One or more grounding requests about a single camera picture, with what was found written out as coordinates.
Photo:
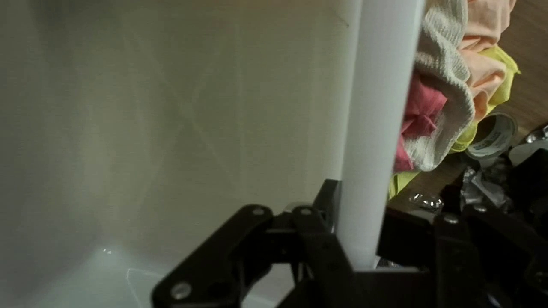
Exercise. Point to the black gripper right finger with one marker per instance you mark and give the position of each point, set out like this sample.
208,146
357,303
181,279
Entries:
473,267

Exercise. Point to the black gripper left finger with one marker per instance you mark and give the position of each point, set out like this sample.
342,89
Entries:
229,262

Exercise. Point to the white plastic bin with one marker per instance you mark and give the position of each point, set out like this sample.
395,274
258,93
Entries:
172,113

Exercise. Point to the pink fabric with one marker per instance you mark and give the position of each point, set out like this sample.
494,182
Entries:
422,108

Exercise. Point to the peach fabric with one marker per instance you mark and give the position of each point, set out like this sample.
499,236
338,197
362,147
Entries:
485,74

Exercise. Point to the yellow-green terry cloth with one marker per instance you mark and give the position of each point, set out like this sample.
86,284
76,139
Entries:
506,74

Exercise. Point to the white knit towel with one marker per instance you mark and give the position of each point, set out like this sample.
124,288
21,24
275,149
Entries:
446,57

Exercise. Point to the grey tape roll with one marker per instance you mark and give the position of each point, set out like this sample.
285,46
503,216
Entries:
494,137

